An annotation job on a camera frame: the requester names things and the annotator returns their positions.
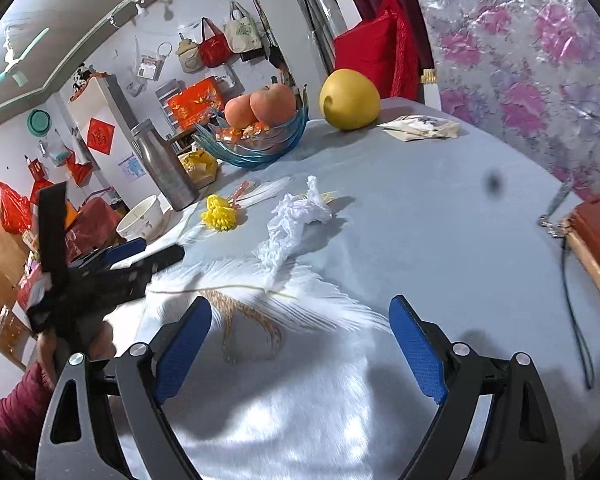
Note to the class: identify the white ceramic bowl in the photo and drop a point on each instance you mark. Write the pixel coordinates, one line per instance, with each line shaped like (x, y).
(142, 221)

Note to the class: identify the red gift box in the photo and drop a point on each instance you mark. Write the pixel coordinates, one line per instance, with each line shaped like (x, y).
(197, 103)

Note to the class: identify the right apple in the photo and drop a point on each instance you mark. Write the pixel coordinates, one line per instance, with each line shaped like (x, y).
(273, 105)

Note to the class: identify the left apple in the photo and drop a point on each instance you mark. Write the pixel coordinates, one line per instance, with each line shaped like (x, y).
(238, 112)

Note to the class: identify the red handbag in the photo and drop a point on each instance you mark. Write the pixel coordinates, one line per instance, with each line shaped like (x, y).
(213, 49)

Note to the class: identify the yellow bag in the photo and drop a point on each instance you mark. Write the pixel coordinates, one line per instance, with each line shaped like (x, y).
(200, 166)

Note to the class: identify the apple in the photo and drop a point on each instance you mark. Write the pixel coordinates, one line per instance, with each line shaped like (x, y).
(238, 112)
(273, 105)

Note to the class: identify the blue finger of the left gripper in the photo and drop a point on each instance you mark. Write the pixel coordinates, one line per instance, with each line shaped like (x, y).
(123, 251)
(136, 277)

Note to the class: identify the floral foil sheet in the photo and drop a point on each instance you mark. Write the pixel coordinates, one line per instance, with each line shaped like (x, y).
(528, 72)

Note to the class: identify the white tote bag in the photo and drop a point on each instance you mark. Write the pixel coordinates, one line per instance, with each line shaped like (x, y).
(241, 31)

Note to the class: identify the red fu poster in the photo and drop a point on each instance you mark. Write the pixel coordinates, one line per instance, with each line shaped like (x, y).
(99, 136)

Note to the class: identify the red cushion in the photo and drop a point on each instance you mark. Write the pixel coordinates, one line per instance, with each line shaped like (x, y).
(383, 50)

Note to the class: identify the white refrigerator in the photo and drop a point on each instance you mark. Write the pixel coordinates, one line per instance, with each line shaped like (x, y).
(122, 168)

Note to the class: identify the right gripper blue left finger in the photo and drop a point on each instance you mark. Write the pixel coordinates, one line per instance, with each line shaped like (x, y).
(176, 346)

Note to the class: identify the white paper packets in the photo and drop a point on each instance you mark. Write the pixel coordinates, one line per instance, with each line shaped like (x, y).
(409, 128)

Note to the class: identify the blue glass fruit bowl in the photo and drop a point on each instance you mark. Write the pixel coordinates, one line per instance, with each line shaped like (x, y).
(255, 151)

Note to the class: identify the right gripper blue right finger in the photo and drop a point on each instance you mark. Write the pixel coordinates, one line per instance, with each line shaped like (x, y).
(418, 350)

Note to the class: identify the steel water bottle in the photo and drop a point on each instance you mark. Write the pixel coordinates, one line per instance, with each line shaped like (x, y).
(163, 165)

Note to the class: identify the yellow pomelo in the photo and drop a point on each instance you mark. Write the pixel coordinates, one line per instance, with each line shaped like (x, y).
(349, 100)

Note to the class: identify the grey tablecloth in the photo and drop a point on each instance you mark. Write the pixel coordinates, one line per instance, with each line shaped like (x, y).
(451, 226)

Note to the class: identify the person left hand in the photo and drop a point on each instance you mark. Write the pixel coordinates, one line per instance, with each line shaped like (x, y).
(101, 347)

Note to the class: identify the beige hanging bag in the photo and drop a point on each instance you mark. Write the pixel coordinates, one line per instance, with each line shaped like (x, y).
(189, 56)

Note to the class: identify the yellow foam fruit net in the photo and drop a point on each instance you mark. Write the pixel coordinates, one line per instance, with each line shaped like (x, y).
(219, 214)

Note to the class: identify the clear plastic wrap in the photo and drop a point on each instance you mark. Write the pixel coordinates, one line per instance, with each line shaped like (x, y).
(292, 214)

